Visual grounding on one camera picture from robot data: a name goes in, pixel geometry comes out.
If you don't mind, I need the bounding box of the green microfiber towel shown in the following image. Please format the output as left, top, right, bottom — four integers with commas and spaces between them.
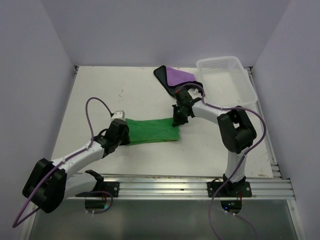
126, 117, 180, 146

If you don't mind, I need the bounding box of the black and purple towel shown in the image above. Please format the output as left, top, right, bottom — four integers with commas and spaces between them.
153, 65, 204, 98

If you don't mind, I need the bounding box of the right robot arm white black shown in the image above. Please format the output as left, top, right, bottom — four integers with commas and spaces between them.
172, 90, 257, 197

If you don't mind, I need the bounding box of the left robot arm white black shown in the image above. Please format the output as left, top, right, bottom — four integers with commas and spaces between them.
22, 117, 130, 213

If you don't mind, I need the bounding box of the white plastic basket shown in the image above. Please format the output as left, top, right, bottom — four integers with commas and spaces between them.
196, 56, 258, 108

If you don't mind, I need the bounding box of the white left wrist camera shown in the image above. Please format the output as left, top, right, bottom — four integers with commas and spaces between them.
110, 110, 125, 121

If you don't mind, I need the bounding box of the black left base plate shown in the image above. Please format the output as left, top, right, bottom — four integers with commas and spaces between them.
101, 181, 120, 198

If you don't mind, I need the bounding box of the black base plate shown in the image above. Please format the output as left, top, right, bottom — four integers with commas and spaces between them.
101, 181, 120, 198
206, 180, 253, 198

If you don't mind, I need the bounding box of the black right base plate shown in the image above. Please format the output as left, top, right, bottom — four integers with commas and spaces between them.
206, 180, 253, 198

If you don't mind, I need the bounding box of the aluminium mounting rail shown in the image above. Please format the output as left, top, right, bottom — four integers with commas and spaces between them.
104, 175, 296, 200

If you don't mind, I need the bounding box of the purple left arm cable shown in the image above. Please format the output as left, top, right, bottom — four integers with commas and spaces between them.
12, 97, 115, 228

